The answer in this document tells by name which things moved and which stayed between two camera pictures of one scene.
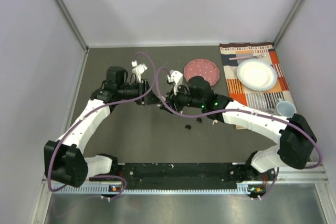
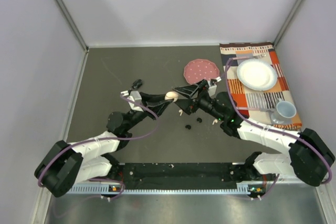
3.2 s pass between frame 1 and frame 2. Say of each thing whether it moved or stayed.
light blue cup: stayed
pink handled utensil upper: stayed
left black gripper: moved
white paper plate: stayed
